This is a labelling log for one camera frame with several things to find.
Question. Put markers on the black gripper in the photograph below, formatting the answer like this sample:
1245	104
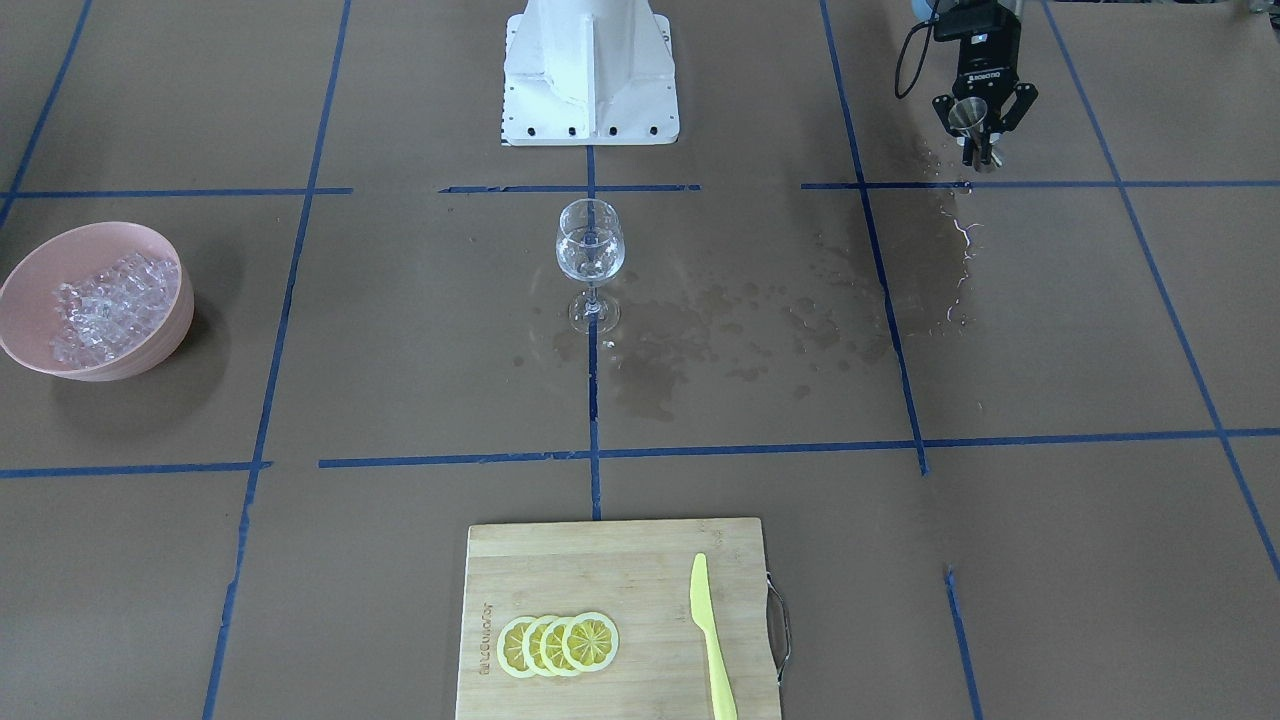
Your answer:
989	70

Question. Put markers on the steel double jigger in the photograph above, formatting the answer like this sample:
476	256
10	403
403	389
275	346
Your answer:
968	117

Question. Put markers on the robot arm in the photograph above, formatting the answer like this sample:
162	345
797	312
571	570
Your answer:
924	13

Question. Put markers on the clear wine glass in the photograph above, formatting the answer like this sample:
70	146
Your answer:
590	250

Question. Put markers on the clear ice cubes pile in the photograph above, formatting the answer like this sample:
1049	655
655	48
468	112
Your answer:
113	310

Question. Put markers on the bamboo cutting board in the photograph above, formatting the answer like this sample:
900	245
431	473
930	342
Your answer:
638	573

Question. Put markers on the yellow plastic knife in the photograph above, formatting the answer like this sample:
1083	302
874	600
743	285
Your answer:
702	614

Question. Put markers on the lemon slice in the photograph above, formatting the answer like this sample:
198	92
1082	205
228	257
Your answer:
511	654
551	648
590	642
531	645

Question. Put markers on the pink bowl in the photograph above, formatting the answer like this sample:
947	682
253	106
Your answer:
28	318

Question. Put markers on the white camera pole base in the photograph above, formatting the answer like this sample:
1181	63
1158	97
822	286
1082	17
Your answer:
589	73

